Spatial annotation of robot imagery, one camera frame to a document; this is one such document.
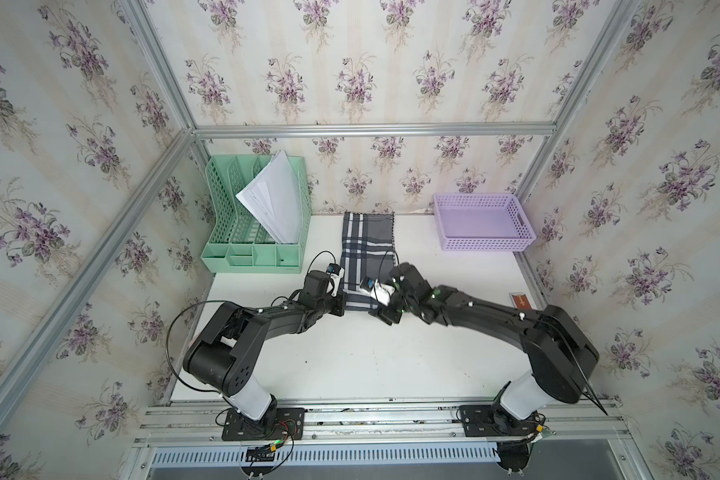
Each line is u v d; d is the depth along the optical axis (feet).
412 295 2.18
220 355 1.52
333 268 2.74
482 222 3.88
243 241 3.63
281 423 2.39
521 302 3.12
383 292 2.43
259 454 2.35
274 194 3.12
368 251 3.53
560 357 1.50
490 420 2.16
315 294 2.37
